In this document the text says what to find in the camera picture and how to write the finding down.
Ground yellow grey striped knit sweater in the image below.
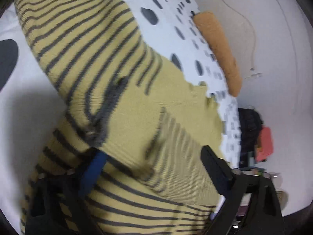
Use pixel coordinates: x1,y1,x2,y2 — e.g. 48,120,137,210
14,0,223,234

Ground orange bolster pillow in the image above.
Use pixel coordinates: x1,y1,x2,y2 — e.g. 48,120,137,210
193,12,242,97

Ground coral red bag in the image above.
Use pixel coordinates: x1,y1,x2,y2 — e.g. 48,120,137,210
255,127,274,162

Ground black backpack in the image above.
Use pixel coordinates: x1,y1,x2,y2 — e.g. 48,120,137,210
238,108,263,169

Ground white black dotted bed cover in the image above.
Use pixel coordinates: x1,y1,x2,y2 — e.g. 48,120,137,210
1,0,240,234

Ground white metal headboard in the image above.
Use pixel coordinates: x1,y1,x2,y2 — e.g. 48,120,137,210
195,0,260,79

